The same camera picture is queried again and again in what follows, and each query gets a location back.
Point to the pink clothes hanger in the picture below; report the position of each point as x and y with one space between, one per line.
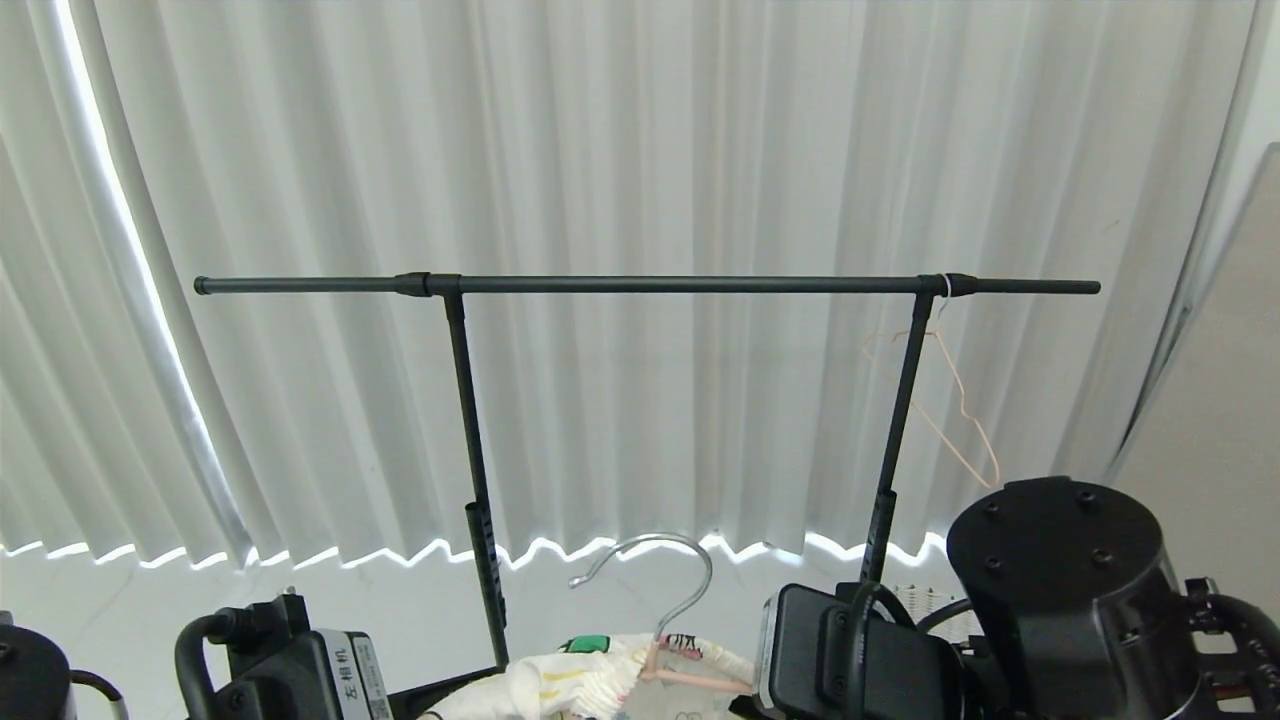
990 478
700 683

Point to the cream printed garment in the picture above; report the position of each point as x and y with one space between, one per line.
560 680

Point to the black clothes rack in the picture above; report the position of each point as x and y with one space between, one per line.
700 285

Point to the white curtain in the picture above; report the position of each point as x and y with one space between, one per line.
650 150

